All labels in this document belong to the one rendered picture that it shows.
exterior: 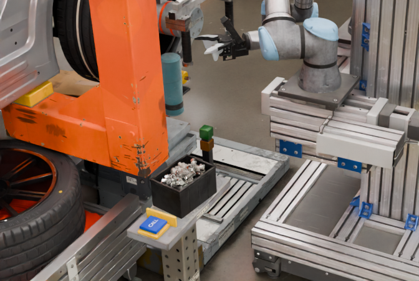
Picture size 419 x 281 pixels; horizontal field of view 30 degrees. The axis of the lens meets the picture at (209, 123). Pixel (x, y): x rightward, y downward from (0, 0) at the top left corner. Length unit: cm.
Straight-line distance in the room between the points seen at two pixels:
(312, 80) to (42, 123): 104
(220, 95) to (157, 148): 164
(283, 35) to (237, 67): 213
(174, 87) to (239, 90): 132
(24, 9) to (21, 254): 89
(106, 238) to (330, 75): 99
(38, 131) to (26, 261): 54
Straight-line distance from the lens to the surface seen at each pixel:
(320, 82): 269
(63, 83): 473
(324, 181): 333
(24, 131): 313
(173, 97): 323
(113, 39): 261
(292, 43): 263
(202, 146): 285
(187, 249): 285
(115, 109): 274
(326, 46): 265
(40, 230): 276
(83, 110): 288
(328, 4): 566
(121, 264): 301
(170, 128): 370
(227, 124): 415
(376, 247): 300
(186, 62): 307
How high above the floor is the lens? 209
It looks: 30 degrees down
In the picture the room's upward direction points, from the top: 3 degrees counter-clockwise
